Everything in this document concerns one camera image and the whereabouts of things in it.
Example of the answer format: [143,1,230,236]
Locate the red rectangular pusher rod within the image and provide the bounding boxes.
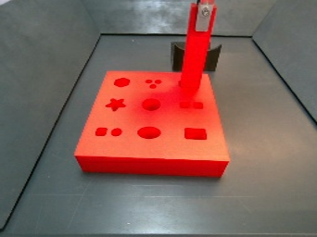
[181,3,217,89]

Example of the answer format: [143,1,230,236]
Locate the grey metal rod mount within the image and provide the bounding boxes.
[195,0,215,32]

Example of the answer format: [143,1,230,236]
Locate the dark grey arch block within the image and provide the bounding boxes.
[171,42,222,71]

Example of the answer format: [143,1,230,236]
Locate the red shape sorter block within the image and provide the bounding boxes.
[75,71,230,178]

